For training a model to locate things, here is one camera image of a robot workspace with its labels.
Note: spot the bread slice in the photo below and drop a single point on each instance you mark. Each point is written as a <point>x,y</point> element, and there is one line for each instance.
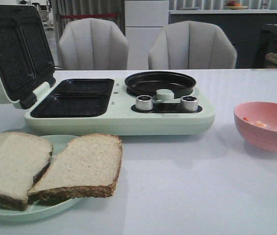
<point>24,158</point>
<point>89,166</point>

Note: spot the pink bowl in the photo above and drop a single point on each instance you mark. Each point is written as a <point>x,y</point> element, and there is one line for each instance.
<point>266,112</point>

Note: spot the green sandwich maker lid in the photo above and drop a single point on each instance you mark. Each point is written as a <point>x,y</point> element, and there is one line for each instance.
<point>26,62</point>

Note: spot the left silver control knob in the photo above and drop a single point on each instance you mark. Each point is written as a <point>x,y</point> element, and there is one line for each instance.
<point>144,103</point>

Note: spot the silver control knob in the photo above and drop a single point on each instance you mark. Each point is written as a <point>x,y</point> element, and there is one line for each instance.
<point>189,103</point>
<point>144,103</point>

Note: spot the black round frying pan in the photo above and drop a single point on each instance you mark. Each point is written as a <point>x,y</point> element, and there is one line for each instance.
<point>148,82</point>

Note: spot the right silver control knob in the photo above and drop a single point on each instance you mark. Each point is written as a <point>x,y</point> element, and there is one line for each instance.
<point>189,103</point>

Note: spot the right grey chair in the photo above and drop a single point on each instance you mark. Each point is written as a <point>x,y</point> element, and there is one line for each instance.
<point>192,45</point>

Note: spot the grey chair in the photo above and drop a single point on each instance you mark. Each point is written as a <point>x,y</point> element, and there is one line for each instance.
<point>192,45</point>
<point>93,44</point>

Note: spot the left grey chair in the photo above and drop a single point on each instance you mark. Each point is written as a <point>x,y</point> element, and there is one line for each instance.
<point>93,44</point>

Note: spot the white refrigerator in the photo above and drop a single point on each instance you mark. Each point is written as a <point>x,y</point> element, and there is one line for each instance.
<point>143,21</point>

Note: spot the light green plate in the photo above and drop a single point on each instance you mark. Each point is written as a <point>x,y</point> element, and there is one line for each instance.
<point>42,209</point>

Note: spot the dark grey counter cabinet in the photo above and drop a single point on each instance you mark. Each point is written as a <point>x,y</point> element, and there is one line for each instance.
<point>252,32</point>

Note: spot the fruit plate on counter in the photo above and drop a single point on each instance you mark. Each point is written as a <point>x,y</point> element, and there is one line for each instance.
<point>233,5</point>

